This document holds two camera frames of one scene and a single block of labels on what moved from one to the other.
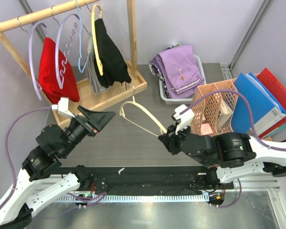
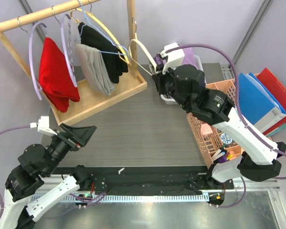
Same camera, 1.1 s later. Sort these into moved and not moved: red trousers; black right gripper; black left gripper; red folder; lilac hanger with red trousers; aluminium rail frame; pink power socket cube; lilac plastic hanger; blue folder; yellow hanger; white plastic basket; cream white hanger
Moved: cream white hanger; black right gripper; black left gripper; lilac plastic hanger; yellow hanger
Not moved: red folder; red trousers; white plastic basket; lilac hanger with red trousers; pink power socket cube; blue folder; aluminium rail frame
